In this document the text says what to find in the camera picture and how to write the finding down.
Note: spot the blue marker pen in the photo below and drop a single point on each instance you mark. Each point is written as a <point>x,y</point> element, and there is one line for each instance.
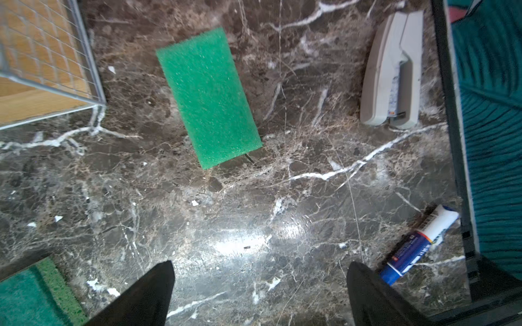
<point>417,243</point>

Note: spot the right black frame post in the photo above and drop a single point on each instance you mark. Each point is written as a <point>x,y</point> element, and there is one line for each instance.
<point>479,48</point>

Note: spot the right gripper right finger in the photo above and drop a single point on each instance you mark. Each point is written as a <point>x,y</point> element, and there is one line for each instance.
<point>374,302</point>

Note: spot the green sponge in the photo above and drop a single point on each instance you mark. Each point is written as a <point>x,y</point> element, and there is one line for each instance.
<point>207,89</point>
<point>39,295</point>

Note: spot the white wire three-tier shelf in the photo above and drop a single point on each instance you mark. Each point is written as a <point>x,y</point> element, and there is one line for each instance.
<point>47,65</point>

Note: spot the beige plastic clip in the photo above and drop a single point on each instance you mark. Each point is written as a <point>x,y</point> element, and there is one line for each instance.
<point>392,80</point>

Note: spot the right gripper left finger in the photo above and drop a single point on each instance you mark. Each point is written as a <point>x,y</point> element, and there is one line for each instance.
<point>146,302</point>

